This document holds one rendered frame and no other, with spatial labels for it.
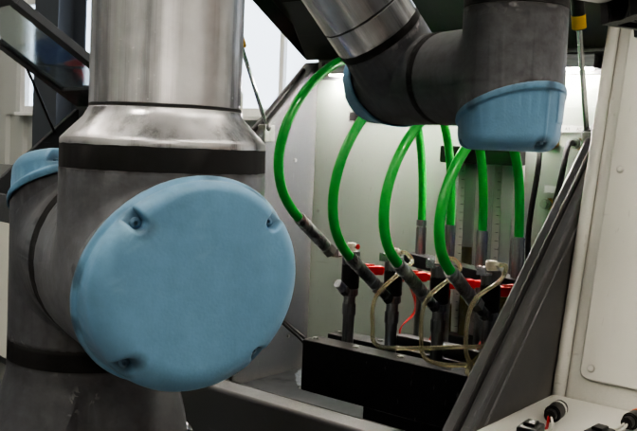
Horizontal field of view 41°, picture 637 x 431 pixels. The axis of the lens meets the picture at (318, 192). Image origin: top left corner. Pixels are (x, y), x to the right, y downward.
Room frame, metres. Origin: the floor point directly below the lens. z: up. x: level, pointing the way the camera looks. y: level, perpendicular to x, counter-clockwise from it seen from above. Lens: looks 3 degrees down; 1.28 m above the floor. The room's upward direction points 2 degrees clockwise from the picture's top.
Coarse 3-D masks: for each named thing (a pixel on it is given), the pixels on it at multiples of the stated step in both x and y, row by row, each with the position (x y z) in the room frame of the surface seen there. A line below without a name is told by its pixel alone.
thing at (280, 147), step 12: (336, 60) 1.27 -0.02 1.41; (324, 72) 1.24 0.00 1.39; (312, 84) 1.22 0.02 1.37; (300, 96) 1.21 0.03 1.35; (288, 108) 1.20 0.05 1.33; (288, 120) 1.19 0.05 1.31; (288, 132) 1.19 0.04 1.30; (420, 132) 1.45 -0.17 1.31; (276, 144) 1.18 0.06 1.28; (420, 144) 1.45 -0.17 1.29; (276, 156) 1.18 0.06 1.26; (420, 156) 1.46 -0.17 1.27; (276, 168) 1.18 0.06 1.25; (420, 168) 1.46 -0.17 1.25; (276, 180) 1.18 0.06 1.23; (420, 180) 1.46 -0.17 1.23; (420, 192) 1.47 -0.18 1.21; (288, 204) 1.19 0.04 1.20; (420, 204) 1.47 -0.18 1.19; (300, 216) 1.21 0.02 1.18; (420, 216) 1.47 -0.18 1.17
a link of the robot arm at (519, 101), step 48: (480, 0) 0.60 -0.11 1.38; (528, 0) 0.59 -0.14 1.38; (432, 48) 0.66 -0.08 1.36; (480, 48) 0.60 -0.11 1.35; (528, 48) 0.59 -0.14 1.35; (432, 96) 0.65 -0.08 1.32; (480, 96) 0.60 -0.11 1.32; (528, 96) 0.59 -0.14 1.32; (480, 144) 0.60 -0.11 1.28; (528, 144) 0.59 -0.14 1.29
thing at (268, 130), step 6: (246, 60) 1.57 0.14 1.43; (246, 66) 1.58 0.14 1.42; (252, 78) 1.58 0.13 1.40; (252, 84) 1.59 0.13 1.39; (258, 96) 1.60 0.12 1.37; (258, 102) 1.60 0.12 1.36; (264, 114) 1.61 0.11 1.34; (264, 120) 1.61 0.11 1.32; (258, 126) 1.62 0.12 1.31; (264, 126) 1.61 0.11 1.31; (270, 126) 1.61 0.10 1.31; (264, 132) 1.61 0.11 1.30; (270, 132) 1.62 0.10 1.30; (264, 138) 1.61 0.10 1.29; (270, 138) 1.62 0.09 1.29
